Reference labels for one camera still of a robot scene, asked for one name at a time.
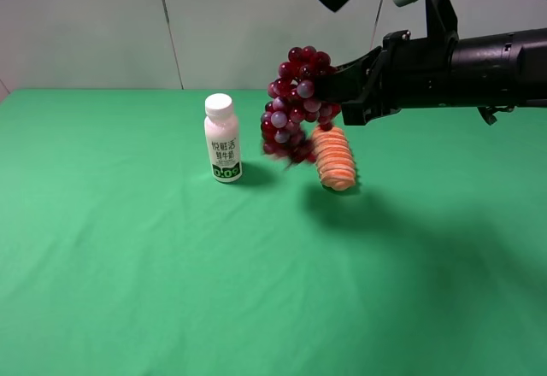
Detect red grape bunch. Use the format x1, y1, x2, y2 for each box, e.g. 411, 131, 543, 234
261, 46, 341, 165

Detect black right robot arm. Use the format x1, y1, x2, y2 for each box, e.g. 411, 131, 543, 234
314, 29, 546, 126

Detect green table cloth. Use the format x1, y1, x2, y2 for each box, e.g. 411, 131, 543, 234
1, 90, 546, 375

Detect white milk bottle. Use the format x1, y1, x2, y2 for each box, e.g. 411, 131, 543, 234
204, 93, 242, 183

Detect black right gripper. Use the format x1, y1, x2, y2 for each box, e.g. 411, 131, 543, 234
314, 31, 458, 126

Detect orange striped bread roll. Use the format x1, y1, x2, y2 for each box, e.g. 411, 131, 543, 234
312, 126, 357, 191

